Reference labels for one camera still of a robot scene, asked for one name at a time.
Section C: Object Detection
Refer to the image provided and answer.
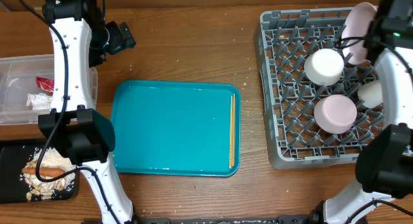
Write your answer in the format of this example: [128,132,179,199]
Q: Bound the wooden chopstick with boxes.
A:
[231,94,236,168]
[228,96,233,169]

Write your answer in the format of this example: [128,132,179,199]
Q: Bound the teal plastic tray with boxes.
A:
[111,80,241,178]

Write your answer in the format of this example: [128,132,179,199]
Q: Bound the white saucer bowl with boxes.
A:
[304,48,344,86]

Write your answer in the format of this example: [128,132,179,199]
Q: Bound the white tissue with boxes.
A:
[26,93,52,110]

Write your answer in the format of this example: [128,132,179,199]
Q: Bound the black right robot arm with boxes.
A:
[308,0,412,223]

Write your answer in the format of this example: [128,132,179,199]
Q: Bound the small white plate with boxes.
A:
[314,94,357,134]

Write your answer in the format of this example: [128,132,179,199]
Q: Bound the black waste tray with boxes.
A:
[1,139,79,203]

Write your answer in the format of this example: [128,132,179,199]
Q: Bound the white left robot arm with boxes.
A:
[38,0,139,223]

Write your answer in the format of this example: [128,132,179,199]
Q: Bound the large white plate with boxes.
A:
[341,2,377,65]

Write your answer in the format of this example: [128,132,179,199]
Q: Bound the red snack wrapper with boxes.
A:
[35,77,54,93]

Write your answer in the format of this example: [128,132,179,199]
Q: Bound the food scraps pile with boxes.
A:
[20,147,76,201]

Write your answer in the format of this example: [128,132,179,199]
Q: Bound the white cup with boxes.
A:
[358,80,383,108]

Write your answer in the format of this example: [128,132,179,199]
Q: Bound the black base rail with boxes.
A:
[139,215,309,224]

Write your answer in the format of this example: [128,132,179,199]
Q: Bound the grey dishwasher rack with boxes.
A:
[255,7,385,169]

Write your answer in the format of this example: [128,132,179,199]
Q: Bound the clear plastic storage bin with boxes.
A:
[0,54,99,126]

